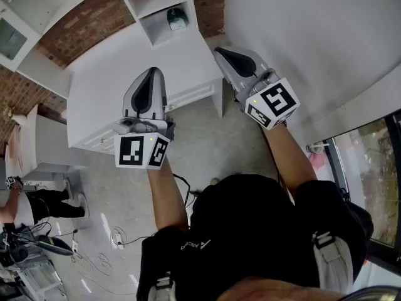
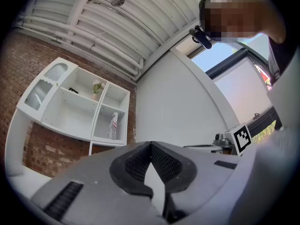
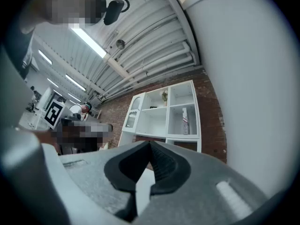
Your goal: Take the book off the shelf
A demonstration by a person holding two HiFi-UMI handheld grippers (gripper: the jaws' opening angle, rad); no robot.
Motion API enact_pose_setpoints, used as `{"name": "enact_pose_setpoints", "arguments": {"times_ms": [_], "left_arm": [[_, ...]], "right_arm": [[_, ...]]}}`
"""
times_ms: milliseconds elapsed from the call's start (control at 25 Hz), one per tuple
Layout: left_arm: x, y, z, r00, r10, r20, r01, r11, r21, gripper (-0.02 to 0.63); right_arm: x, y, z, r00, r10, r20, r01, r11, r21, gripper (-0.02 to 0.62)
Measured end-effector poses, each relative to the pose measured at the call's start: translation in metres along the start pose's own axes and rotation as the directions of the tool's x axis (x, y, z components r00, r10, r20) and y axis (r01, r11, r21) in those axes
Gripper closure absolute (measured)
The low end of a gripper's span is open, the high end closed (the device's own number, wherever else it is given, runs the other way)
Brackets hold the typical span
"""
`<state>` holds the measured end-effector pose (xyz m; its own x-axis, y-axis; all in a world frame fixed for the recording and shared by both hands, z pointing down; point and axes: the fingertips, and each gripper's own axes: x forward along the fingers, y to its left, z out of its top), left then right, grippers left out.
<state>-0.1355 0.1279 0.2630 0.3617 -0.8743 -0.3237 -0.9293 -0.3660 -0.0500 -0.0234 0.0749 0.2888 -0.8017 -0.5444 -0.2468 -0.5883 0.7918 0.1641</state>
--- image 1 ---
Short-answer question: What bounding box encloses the white box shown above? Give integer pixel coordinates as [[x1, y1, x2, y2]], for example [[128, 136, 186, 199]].
[[0, 0, 82, 36]]

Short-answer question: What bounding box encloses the white backpack strap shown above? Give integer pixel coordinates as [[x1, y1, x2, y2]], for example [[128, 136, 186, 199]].
[[147, 273, 177, 301], [312, 230, 355, 294]]

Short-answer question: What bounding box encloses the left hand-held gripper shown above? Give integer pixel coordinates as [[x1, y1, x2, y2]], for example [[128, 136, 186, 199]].
[[114, 66, 176, 171]]

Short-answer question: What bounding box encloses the person's left forearm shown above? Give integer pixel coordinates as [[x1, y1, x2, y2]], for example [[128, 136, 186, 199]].
[[146, 158, 189, 235]]

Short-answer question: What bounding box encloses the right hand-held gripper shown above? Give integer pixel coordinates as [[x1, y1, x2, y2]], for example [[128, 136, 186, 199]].
[[214, 46, 301, 130]]

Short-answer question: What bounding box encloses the person's black shirt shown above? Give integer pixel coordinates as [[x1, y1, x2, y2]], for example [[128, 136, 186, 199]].
[[136, 174, 367, 301]]

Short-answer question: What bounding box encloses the dried beige plant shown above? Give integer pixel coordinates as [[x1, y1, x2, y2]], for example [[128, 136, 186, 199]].
[[4, 104, 28, 125]]

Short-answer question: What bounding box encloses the person's black backpack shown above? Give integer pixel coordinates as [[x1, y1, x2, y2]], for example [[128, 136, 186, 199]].
[[340, 188, 375, 245]]

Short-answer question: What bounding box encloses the green and white package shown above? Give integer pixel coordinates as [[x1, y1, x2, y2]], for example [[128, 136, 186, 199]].
[[167, 7, 190, 32]]

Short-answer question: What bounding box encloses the glass cabinet door panel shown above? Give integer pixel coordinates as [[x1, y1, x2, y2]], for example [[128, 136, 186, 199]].
[[0, 17, 28, 61]]

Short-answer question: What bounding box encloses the grey metal equipment cart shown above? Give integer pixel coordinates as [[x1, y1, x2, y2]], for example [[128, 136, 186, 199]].
[[0, 224, 68, 301]]

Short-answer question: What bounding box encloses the pink board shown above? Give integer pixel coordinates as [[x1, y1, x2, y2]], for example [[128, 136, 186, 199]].
[[4, 126, 24, 171]]

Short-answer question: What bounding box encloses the black framed glass door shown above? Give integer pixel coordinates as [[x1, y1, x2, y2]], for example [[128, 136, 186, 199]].
[[324, 108, 401, 265]]

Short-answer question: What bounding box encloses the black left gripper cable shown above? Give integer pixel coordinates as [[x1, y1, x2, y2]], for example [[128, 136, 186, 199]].
[[172, 172, 203, 219]]

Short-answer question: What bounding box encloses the black green-edged device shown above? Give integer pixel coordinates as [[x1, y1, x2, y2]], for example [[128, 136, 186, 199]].
[[36, 234, 75, 257]]

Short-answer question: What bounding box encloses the person's chin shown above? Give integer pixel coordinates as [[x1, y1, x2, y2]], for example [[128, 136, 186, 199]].
[[216, 276, 345, 301]]

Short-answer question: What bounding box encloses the white side cabinet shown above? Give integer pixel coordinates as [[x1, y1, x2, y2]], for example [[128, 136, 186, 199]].
[[23, 105, 88, 182]]

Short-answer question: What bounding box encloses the person's right forearm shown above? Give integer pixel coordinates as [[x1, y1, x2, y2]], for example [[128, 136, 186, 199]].
[[261, 122, 318, 200]]

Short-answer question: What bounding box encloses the white desk with hutch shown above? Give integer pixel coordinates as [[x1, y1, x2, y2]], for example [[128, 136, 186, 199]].
[[0, 0, 226, 156]]

